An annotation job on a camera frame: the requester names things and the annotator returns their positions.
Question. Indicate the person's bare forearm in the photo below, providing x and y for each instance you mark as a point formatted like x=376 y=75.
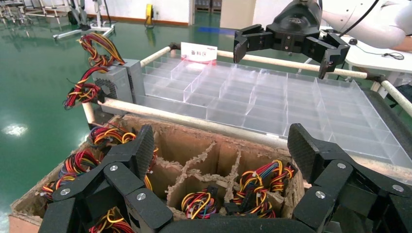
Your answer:
x=405 y=46

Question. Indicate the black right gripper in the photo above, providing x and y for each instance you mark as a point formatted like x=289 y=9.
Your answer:
x=296 y=25

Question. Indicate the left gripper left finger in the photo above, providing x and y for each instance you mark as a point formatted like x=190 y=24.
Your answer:
x=112 y=180

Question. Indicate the white metal floor stand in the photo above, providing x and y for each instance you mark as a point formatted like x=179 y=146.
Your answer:
x=97 y=13

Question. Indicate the white pipe rack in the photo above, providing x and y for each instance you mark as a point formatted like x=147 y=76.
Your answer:
x=41 y=14

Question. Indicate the black pipe joint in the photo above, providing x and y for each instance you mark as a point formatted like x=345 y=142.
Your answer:
x=175 y=46
x=375 y=78

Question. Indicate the black computer mouse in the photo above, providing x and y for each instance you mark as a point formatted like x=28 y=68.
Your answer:
x=353 y=41

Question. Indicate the yellow reel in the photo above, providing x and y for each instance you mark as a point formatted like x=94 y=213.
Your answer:
x=149 y=14

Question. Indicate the white sign card red print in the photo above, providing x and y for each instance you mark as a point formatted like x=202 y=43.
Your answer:
x=199 y=51

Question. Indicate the white desk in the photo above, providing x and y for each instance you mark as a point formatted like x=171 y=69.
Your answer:
x=370 y=56

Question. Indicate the cream rack pipe leg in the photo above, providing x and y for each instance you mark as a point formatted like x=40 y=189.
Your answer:
x=88 y=112

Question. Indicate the person in white shirt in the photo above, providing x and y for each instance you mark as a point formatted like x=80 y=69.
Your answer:
x=370 y=25

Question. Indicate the brown cardboard divider box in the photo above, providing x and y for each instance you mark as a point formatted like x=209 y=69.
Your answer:
x=193 y=154

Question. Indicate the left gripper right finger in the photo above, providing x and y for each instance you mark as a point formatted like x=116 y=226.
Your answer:
x=338 y=193

